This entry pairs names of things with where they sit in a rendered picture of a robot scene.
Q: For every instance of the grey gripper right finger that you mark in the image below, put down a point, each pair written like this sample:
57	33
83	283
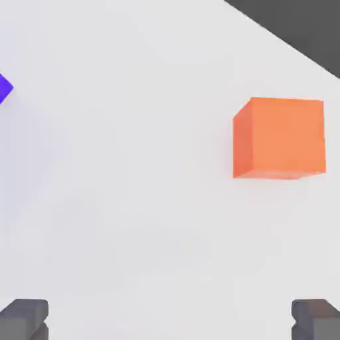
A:
318	321

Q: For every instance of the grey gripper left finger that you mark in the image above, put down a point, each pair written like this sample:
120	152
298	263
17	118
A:
21	318

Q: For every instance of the small orange cube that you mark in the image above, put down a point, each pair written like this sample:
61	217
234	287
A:
284	138

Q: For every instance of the small blue cube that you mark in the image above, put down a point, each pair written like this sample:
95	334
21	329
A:
3	88

